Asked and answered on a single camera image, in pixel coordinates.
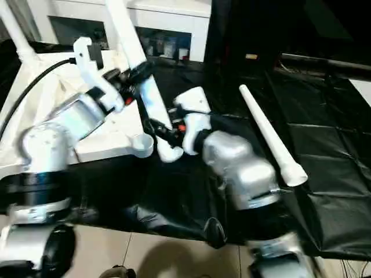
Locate white flat board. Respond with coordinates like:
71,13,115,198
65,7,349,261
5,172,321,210
349,78,371,108

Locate white glass door cabinet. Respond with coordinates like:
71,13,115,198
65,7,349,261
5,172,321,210
28,0,213,63

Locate white blue patterned container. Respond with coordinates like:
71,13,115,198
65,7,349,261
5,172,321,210
163,39,174,58

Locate black right camera cable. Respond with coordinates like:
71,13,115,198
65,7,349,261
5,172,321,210
179,108,250,122

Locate black left camera cable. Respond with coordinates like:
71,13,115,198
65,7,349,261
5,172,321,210
0,57,78,140

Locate dark metal bar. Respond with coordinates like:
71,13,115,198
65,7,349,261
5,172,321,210
281,53,371,74

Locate white plastic table top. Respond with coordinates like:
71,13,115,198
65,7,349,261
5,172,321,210
0,49,156,180

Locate black camera cable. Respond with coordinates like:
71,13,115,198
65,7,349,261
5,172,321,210
0,57,78,140
179,108,250,122

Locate dark left robot foot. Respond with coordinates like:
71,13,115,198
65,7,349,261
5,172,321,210
100,265,137,278

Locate black work mat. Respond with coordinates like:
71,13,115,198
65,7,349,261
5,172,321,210
0,40,371,258

